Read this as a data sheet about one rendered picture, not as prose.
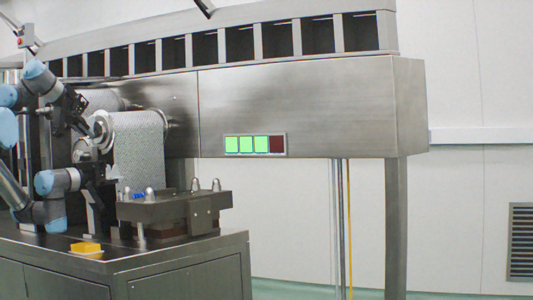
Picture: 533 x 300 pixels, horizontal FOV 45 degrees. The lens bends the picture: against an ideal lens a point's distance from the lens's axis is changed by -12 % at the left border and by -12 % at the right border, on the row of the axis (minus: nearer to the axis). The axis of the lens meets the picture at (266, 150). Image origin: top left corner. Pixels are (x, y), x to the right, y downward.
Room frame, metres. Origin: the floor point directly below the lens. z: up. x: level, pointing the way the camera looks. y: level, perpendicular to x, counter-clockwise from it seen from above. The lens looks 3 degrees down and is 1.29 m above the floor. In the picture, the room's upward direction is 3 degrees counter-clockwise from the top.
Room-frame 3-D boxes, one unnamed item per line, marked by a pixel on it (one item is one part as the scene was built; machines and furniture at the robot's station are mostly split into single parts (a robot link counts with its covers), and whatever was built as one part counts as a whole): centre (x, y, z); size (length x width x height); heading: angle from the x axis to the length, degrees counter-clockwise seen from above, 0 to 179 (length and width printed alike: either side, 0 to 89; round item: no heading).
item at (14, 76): (2.81, 1.06, 1.50); 0.14 x 0.14 x 0.06
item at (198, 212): (2.27, 0.22, 0.97); 0.10 x 0.03 x 0.11; 143
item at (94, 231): (2.28, 0.60, 1.05); 0.06 x 0.05 x 0.31; 143
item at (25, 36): (2.64, 0.97, 1.66); 0.07 x 0.07 x 0.10; 53
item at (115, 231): (2.35, 0.42, 0.92); 0.28 x 0.04 x 0.04; 143
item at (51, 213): (2.04, 0.67, 1.01); 0.11 x 0.08 x 0.11; 69
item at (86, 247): (2.01, 0.56, 0.91); 0.07 x 0.07 x 0.02; 53
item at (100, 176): (2.16, 0.56, 1.12); 0.12 x 0.08 x 0.09; 143
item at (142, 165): (2.35, 0.42, 1.11); 0.23 x 0.01 x 0.18; 143
